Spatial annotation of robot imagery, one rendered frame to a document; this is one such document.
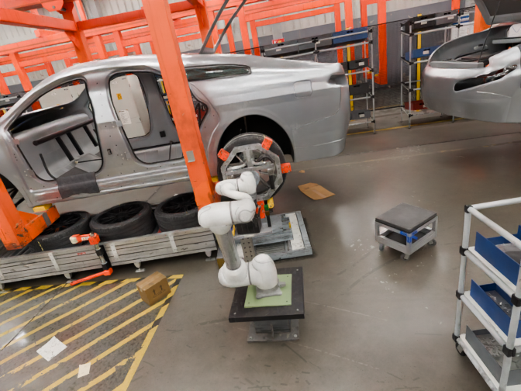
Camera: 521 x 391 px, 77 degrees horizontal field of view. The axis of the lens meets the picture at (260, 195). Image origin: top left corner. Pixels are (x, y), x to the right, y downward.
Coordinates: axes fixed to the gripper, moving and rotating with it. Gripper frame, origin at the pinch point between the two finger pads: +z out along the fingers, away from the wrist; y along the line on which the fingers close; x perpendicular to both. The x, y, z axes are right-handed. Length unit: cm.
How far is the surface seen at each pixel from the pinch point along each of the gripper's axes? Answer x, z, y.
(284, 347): -61, 66, 6
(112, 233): 79, 29, -147
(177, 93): 57, -97, -45
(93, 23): 344, -188, -195
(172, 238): 64, 38, -85
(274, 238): 60, 54, 15
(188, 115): 56, -79, -40
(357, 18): 956, -160, 418
